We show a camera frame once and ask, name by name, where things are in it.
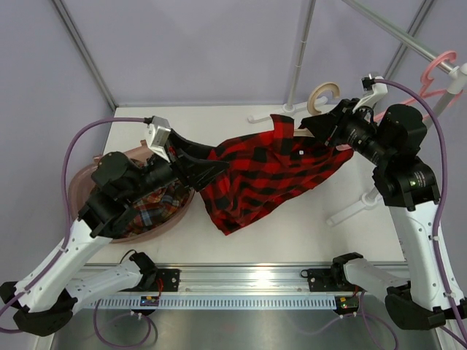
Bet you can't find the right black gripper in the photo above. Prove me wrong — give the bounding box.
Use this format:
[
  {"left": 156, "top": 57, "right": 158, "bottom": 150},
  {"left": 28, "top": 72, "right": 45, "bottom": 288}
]
[{"left": 303, "top": 98, "right": 393, "bottom": 167}]

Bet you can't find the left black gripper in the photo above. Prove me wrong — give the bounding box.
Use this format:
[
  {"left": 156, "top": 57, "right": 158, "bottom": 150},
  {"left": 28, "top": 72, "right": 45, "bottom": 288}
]
[{"left": 125, "top": 129, "right": 231, "bottom": 203}]

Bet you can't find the beige plastic hanger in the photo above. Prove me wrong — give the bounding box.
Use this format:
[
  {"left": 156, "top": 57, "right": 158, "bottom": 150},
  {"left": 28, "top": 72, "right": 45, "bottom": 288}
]
[{"left": 292, "top": 82, "right": 340, "bottom": 124}]

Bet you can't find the brown multicolour plaid shirt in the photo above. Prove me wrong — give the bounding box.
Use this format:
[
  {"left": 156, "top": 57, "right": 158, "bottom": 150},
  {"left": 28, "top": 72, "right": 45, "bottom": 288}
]
[{"left": 123, "top": 181, "right": 190, "bottom": 238}]

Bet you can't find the red black plaid shirt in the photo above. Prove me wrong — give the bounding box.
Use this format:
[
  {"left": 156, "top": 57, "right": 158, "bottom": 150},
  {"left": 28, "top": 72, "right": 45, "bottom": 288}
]
[{"left": 200, "top": 114, "right": 354, "bottom": 236}]

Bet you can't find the pink plastic hanger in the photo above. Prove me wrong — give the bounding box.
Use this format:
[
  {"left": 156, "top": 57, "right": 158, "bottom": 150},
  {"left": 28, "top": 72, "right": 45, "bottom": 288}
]
[{"left": 335, "top": 50, "right": 461, "bottom": 151}]

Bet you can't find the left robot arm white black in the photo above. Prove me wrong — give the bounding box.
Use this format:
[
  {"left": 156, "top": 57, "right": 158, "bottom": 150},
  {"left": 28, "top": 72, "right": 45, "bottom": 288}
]
[{"left": 1, "top": 129, "right": 228, "bottom": 336}]

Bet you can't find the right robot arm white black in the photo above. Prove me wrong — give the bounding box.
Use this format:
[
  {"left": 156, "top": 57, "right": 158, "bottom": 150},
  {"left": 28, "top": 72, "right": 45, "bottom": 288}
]
[{"left": 301, "top": 98, "right": 466, "bottom": 330}]

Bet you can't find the pink translucent plastic basket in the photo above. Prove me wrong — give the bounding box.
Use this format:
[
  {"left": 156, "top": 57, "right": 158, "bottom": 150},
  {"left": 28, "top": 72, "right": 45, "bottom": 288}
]
[{"left": 68, "top": 156, "right": 194, "bottom": 244}]

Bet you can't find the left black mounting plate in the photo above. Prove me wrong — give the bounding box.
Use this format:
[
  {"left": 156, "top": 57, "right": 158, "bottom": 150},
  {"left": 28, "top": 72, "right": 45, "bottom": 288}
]
[{"left": 149, "top": 268, "right": 181, "bottom": 292}]

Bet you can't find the black mounting plate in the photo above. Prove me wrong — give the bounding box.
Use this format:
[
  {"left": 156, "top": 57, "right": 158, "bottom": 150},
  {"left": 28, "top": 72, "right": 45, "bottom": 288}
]
[
  {"left": 149, "top": 268, "right": 181, "bottom": 292},
  {"left": 300, "top": 268, "right": 340, "bottom": 292}
]

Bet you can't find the silver white clothes rack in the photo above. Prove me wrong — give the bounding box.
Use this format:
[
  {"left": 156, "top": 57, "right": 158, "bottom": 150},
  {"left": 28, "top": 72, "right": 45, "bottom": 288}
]
[{"left": 247, "top": 0, "right": 467, "bottom": 228}]

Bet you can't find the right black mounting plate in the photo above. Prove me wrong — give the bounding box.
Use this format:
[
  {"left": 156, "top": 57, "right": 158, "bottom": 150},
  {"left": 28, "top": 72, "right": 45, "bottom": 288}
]
[{"left": 300, "top": 268, "right": 340, "bottom": 292}]

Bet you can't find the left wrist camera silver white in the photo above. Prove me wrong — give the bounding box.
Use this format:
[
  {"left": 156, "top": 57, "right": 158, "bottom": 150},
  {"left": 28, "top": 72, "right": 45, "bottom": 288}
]
[{"left": 144, "top": 116, "right": 171, "bottom": 163}]

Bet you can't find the wrist camera silver white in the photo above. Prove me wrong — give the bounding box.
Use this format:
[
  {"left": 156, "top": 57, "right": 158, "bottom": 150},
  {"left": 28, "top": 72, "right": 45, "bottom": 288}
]
[
  {"left": 352, "top": 74, "right": 387, "bottom": 112},
  {"left": 144, "top": 116, "right": 171, "bottom": 163}
]

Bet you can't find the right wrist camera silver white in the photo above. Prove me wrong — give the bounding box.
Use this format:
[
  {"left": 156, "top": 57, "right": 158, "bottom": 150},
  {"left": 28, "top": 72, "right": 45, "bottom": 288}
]
[{"left": 352, "top": 74, "right": 387, "bottom": 112}]

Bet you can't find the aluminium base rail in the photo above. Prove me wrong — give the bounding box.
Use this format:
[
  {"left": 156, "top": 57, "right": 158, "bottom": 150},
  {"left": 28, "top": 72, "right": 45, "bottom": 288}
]
[{"left": 69, "top": 262, "right": 413, "bottom": 292}]

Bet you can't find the white slotted cable duct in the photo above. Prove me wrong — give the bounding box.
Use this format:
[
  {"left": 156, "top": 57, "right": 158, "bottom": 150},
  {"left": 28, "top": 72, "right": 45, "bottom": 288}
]
[{"left": 87, "top": 293, "right": 337, "bottom": 310}]

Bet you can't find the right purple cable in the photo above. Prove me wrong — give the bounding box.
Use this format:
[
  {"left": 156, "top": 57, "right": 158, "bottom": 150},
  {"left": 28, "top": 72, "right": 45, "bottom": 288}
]
[{"left": 382, "top": 80, "right": 467, "bottom": 350}]

